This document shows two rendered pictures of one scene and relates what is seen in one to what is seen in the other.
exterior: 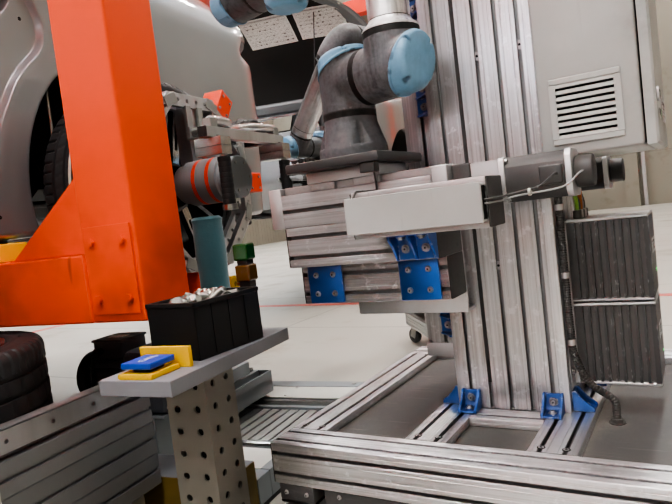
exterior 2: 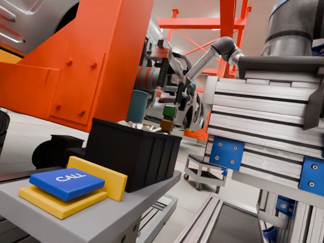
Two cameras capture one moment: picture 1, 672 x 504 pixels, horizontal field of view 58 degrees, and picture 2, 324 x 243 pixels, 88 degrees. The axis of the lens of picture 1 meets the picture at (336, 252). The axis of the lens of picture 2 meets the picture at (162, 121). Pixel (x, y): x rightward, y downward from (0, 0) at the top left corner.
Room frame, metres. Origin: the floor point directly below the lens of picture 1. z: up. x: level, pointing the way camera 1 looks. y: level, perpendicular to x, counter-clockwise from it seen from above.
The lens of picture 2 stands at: (0.86, 0.28, 0.58)
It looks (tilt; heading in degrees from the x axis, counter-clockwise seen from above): 2 degrees up; 356
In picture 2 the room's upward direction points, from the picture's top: 13 degrees clockwise
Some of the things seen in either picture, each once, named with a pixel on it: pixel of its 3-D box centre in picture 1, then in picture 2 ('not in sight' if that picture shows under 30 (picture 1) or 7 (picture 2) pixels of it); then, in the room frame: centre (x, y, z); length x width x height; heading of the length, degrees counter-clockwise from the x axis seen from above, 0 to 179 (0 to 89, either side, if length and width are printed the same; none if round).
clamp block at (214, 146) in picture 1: (213, 146); (161, 54); (1.67, 0.30, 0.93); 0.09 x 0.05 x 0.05; 65
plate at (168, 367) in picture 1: (149, 371); (67, 194); (1.11, 0.37, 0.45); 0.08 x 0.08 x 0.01; 65
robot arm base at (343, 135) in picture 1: (352, 136); (283, 57); (1.34, -0.07, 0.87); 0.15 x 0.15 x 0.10
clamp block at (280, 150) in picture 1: (274, 151); (178, 79); (1.98, 0.16, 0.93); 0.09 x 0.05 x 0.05; 65
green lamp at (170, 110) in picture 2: (243, 251); (169, 112); (1.45, 0.22, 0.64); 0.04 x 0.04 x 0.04; 65
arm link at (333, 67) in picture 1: (348, 81); (293, 20); (1.33, -0.07, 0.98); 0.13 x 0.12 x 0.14; 44
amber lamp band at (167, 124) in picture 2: (246, 272); (167, 125); (1.45, 0.22, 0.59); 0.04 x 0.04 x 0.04; 65
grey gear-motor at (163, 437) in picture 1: (130, 395); (60, 173); (1.72, 0.64, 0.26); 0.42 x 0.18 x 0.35; 65
